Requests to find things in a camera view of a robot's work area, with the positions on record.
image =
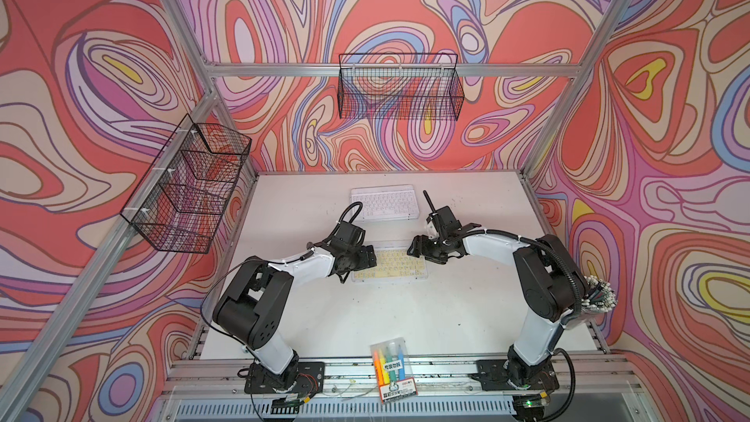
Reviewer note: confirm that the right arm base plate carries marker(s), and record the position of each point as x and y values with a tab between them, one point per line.
515	375

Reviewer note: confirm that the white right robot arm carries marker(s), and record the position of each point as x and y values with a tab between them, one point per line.
551	283

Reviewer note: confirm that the white key keyboard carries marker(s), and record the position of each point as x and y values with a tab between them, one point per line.
389	203

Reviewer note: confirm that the black wire basket left wall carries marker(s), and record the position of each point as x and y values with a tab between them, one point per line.
196	173

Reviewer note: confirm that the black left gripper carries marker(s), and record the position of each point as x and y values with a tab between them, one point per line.
365	261

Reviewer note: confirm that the black wire basket wall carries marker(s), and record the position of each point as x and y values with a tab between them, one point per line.
196	173
399	86

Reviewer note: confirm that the black wire basket back wall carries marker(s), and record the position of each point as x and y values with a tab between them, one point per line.
399	86

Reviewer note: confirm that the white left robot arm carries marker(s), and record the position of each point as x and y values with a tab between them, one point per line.
252	305

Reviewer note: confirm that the aluminium front rail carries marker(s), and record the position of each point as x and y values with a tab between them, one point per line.
598	388

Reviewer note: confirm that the highlighter marker pack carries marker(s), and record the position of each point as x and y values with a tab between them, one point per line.
394	376

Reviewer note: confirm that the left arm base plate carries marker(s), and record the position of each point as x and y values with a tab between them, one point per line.
302	379

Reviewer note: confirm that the bundle of pens in cup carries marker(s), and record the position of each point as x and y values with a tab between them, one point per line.
600	297

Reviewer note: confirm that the yellow key keyboard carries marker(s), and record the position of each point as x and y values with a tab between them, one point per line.
393	265

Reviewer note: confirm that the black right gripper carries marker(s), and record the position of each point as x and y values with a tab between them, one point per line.
416	246

